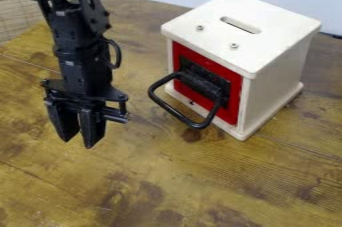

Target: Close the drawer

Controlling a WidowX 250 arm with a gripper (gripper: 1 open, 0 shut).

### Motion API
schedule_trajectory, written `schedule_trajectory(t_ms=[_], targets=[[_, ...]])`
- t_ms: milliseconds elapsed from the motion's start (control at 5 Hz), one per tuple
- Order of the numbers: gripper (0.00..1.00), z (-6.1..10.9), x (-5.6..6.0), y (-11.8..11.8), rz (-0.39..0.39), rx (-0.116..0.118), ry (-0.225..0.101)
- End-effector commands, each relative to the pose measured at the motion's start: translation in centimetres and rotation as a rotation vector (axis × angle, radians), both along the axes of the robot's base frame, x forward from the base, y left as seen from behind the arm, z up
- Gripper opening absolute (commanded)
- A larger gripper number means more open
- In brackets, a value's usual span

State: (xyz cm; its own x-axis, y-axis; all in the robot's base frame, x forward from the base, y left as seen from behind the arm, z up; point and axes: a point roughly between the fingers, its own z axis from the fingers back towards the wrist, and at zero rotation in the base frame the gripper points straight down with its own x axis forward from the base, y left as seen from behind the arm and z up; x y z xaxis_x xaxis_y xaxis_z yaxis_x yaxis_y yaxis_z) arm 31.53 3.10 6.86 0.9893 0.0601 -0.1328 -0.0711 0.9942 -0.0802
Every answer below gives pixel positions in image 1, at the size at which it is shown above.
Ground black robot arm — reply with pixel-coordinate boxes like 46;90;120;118
34;0;128;148

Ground left bolt on box top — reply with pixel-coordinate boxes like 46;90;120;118
197;25;205;31

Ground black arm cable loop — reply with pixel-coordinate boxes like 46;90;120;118
103;37;123;70

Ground red drawer front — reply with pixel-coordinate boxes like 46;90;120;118
173;42;242;125

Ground bolt on box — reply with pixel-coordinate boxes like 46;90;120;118
230;43;239;50
197;25;205;31

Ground right bolt on box top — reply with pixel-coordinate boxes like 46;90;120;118
230;43;239;50

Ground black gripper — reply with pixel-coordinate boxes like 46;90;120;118
42;79;130;149

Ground black metal drawer handle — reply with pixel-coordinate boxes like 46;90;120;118
149;70;231;129

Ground white wooden drawer box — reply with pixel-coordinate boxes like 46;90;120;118
162;0;321;140

